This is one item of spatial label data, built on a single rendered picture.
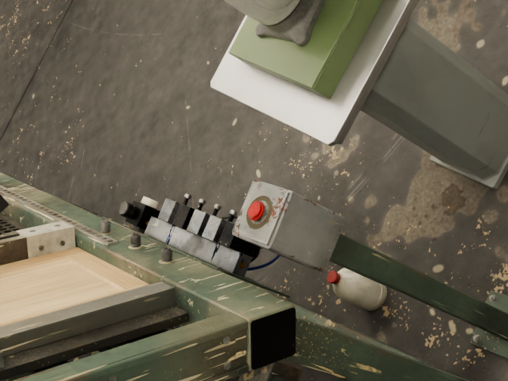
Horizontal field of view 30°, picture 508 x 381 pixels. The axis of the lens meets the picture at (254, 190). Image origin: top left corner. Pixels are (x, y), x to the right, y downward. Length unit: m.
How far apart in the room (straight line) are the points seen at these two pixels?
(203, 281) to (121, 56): 2.40
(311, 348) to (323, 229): 0.25
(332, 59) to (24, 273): 0.84
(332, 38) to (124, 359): 0.83
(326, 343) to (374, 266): 0.21
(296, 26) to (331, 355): 0.72
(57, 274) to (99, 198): 1.83
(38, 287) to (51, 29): 2.94
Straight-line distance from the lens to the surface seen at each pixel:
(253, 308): 1.85
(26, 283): 2.15
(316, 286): 2.96
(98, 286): 2.10
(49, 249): 2.31
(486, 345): 2.55
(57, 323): 1.87
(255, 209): 1.82
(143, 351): 1.70
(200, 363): 1.77
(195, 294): 1.94
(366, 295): 2.71
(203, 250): 2.21
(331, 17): 2.09
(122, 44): 4.32
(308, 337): 1.93
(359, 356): 2.06
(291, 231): 1.81
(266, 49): 2.20
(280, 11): 2.09
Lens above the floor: 2.14
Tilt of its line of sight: 41 degrees down
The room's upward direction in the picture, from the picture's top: 64 degrees counter-clockwise
